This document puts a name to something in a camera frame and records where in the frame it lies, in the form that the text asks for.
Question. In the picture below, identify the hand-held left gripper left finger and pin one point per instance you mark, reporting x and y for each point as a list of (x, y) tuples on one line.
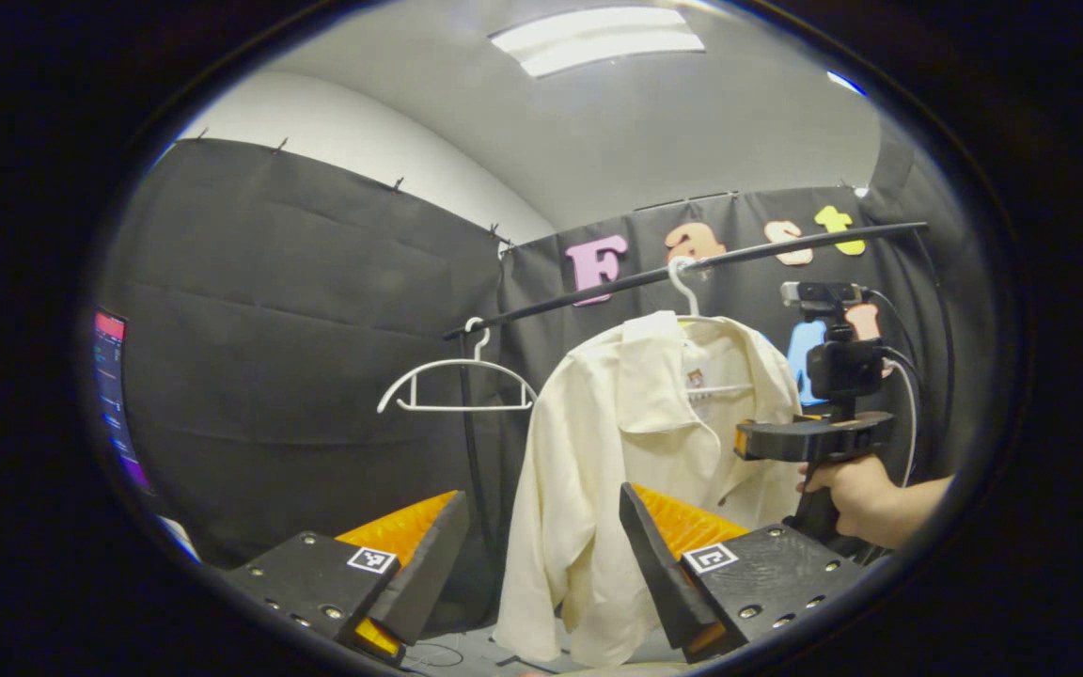
[(429, 555)]

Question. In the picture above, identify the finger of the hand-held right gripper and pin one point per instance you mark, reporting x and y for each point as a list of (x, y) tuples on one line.
[(772, 440)]

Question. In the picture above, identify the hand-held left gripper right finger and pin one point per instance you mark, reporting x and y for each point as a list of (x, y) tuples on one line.
[(659, 564)]

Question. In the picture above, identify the cream long-sleeved shirt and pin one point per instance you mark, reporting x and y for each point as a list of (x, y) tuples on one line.
[(598, 451)]

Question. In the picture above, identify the white plastic clothes hanger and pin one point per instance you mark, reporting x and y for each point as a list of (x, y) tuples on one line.
[(476, 360), (689, 299)]

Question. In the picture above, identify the black metal clothes rack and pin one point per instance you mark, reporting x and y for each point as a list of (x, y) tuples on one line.
[(880, 231)]

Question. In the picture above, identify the white desk edge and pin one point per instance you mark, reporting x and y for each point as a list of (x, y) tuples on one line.
[(180, 538)]

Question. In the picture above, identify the black backdrop cloth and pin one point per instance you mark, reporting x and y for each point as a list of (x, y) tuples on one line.
[(297, 310)]

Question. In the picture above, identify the rectangular ceiling light panel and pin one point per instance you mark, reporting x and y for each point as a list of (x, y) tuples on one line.
[(847, 83), (598, 38)]

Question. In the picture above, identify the computer monitor screen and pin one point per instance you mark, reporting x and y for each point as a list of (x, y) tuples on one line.
[(114, 404)]

